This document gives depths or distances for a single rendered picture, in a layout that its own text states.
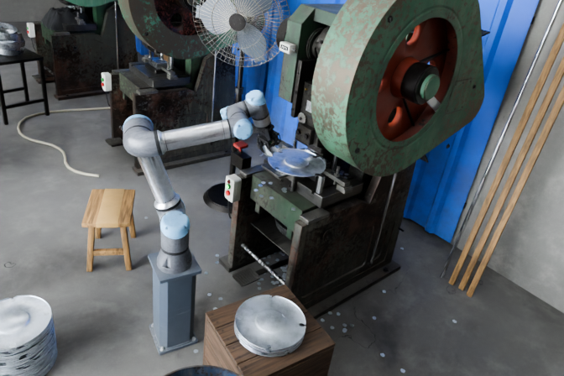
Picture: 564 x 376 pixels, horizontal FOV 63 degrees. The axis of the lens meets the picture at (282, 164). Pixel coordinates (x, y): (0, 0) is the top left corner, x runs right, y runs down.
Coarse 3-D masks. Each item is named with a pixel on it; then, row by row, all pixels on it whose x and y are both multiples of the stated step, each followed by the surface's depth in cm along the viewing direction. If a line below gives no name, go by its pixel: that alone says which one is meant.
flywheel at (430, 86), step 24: (432, 24) 181; (408, 48) 177; (432, 48) 188; (456, 48) 194; (384, 72) 174; (408, 72) 175; (432, 72) 175; (384, 96) 181; (408, 96) 177; (432, 96) 178; (384, 120) 189; (408, 120) 201
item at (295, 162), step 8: (288, 152) 236; (296, 152) 237; (304, 152) 238; (272, 160) 225; (280, 160) 227; (288, 160) 226; (296, 160) 227; (304, 160) 228; (312, 160) 231; (320, 160) 232; (280, 168) 220; (288, 168) 221; (296, 168) 221; (304, 168) 222; (312, 168) 224; (320, 168) 225; (304, 176) 215
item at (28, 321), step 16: (0, 304) 196; (16, 304) 197; (32, 304) 198; (48, 304) 198; (0, 320) 188; (16, 320) 189; (32, 320) 191; (48, 320) 192; (0, 336) 182; (16, 336) 183; (32, 336) 184
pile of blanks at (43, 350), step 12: (48, 336) 191; (12, 348) 179; (24, 348) 181; (36, 348) 185; (48, 348) 193; (0, 360) 179; (12, 360) 180; (24, 360) 183; (36, 360) 188; (48, 360) 195; (0, 372) 182; (12, 372) 183; (24, 372) 186; (36, 372) 190
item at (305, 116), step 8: (304, 88) 218; (304, 96) 219; (304, 104) 220; (304, 112) 221; (304, 120) 221; (312, 120) 218; (304, 128) 219; (312, 128) 217; (296, 136) 225; (304, 136) 219; (312, 136) 218; (312, 144) 222; (320, 144) 221
